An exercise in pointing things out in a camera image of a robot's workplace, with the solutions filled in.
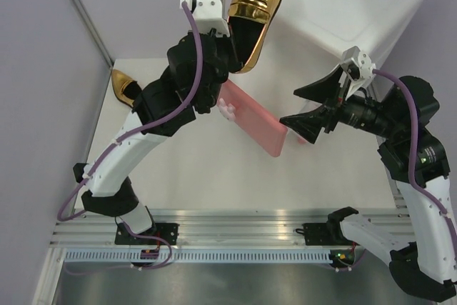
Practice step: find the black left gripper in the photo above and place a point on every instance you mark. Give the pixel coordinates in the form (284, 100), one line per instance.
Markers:
(226, 41)

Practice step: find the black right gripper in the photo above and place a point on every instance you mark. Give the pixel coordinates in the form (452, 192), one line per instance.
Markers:
(309, 123)

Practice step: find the pink drawer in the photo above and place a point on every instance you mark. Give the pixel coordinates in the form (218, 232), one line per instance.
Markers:
(261, 125)

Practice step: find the gold shoe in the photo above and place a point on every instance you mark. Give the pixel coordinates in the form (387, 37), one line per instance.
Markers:
(249, 21)
(125, 89)

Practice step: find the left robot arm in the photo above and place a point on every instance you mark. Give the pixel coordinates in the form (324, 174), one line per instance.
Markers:
(189, 85)

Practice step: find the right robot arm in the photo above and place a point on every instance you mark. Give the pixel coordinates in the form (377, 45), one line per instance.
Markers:
(415, 160)

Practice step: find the white plastic shoe cabinet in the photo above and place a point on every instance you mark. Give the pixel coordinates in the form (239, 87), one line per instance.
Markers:
(308, 38)

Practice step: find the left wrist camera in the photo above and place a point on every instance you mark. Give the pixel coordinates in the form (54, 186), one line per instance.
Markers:
(209, 16)

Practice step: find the aluminium table edge rail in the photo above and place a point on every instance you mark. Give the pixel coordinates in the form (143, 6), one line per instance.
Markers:
(225, 229)

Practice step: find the aluminium wall post left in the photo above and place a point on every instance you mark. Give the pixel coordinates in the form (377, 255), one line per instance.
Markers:
(90, 27)

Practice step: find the white slotted cable duct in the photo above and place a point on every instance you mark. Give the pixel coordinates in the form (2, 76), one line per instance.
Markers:
(223, 256)

